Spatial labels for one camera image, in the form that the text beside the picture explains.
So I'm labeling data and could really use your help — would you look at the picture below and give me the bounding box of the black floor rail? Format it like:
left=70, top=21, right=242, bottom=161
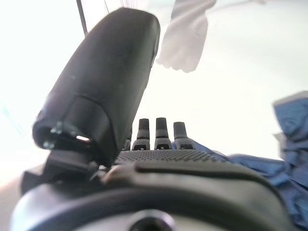
left=76, top=0, right=88, bottom=36

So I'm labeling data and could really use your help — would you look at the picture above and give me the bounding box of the dark blue garment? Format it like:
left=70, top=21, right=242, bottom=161
left=170, top=90, right=308, bottom=229

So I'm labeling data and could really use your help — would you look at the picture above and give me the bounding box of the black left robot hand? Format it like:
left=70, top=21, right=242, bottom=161
left=9, top=7, right=295, bottom=231

